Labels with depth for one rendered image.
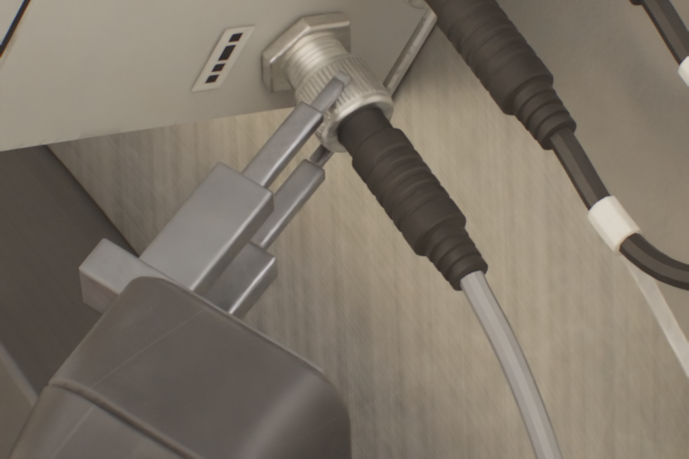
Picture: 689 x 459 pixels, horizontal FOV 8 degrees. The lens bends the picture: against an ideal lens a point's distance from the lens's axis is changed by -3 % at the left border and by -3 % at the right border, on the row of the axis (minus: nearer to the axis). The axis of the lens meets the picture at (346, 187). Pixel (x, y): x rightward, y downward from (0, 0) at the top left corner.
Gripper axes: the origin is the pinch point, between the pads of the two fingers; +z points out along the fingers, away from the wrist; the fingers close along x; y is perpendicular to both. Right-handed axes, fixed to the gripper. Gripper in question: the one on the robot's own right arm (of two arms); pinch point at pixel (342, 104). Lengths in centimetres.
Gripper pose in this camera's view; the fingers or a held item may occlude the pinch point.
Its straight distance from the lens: 86.8
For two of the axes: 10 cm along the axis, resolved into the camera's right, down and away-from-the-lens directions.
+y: 8.2, 4.7, -3.2
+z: 5.7, -7.0, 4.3
